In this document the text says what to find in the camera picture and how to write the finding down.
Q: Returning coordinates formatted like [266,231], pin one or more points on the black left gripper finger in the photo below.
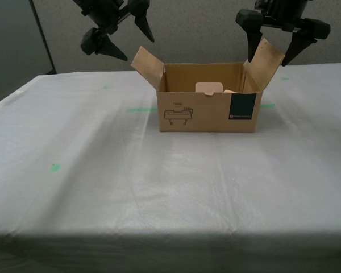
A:
[140,11]
[95,44]

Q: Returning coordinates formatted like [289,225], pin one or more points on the light wooden block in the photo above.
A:
[229,91]

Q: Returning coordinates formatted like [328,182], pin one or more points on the white paper table cover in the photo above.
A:
[159,185]

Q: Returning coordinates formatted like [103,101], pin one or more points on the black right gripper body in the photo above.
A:
[284,12]

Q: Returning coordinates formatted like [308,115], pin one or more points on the light green tape mark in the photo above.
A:
[267,105]
[142,109]

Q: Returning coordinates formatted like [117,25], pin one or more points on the cardboard box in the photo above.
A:
[201,113]

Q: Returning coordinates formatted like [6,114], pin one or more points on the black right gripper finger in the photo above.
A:
[312,29]
[251,24]

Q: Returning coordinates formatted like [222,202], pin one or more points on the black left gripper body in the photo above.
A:
[102,12]

